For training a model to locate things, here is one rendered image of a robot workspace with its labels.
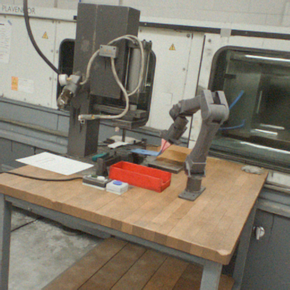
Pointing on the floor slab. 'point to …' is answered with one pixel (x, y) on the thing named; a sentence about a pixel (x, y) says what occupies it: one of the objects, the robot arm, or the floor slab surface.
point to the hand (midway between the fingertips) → (161, 150)
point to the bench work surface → (144, 228)
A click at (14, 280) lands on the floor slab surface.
